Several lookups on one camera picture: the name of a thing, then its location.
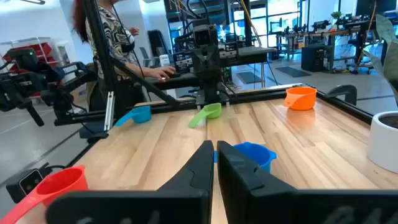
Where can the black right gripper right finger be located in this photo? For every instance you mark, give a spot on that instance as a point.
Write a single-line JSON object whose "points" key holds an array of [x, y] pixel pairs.
{"points": [[248, 199]]}

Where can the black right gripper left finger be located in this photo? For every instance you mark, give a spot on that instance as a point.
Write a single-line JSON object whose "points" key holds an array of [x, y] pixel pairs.
{"points": [[186, 202]]}

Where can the green measuring cup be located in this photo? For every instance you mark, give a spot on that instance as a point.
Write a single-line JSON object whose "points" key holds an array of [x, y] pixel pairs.
{"points": [[213, 110]]}

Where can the teal measuring cup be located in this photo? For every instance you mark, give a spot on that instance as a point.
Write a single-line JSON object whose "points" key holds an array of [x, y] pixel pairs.
{"points": [[141, 114]]}

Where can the orange measuring cup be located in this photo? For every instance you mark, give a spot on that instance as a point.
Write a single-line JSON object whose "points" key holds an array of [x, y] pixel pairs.
{"points": [[301, 99]]}

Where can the red measuring cup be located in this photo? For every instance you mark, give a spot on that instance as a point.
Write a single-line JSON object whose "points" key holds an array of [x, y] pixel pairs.
{"points": [[62, 183]]}

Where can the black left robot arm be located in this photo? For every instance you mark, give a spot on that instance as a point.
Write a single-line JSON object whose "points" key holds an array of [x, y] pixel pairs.
{"points": [[211, 91]]}

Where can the black background robot arm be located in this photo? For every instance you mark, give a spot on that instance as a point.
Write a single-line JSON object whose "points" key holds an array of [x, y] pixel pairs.
{"points": [[18, 84]]}

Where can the black control box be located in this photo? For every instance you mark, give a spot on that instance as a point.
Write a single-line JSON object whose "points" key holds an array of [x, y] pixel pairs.
{"points": [[183, 62]]}

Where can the white container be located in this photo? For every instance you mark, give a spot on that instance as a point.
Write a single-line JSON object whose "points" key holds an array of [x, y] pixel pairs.
{"points": [[164, 60]]}

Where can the black desk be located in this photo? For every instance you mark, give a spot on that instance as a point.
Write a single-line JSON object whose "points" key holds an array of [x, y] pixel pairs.
{"points": [[248, 53]]}

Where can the dark floor mat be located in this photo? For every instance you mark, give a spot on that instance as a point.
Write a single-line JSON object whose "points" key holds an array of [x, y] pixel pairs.
{"points": [[248, 77], [293, 72]]}

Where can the person's hand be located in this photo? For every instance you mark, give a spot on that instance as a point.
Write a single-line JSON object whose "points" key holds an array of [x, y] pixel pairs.
{"points": [[163, 73], [134, 31]]}

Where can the person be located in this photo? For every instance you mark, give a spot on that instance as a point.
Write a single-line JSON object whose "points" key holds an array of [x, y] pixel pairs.
{"points": [[112, 34]]}

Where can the black computer tower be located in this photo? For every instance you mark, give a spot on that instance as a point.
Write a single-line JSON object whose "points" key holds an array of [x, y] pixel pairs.
{"points": [[315, 59]]}

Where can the wooden workbench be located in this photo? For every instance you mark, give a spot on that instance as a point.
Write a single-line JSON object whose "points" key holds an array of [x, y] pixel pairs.
{"points": [[317, 32]]}

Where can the black table clamp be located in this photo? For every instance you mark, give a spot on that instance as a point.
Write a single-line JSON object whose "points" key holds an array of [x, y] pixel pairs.
{"points": [[345, 90]]}

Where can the red bin shelf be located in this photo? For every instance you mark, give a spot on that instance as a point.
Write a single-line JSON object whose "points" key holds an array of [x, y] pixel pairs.
{"points": [[40, 49]]}

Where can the green snake plant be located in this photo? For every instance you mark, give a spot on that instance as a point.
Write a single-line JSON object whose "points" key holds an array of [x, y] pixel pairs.
{"points": [[392, 59]]}

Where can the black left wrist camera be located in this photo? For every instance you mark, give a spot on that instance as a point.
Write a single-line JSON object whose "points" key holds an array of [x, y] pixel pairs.
{"points": [[205, 36]]}

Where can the silver metal bracket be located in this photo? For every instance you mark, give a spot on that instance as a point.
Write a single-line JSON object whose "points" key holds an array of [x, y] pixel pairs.
{"points": [[109, 109]]}

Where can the black rig frame post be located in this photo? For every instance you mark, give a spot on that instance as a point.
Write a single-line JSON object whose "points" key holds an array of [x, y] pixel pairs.
{"points": [[99, 46]]}

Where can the black table-level camera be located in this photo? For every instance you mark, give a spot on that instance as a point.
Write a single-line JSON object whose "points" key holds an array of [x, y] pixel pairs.
{"points": [[28, 183]]}

